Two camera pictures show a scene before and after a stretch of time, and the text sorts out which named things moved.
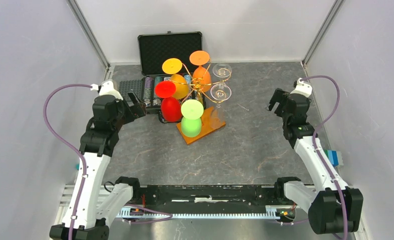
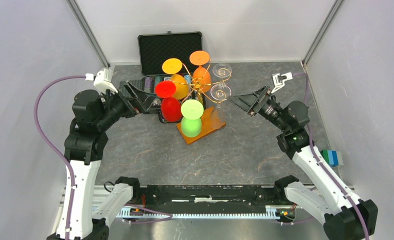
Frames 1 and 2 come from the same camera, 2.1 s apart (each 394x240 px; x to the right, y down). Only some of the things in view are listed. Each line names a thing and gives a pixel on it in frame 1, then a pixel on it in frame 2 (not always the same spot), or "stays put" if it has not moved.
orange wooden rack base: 211,121 stays put
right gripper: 280,96 → 249,101
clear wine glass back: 222,70 stays put
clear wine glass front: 220,92 stays put
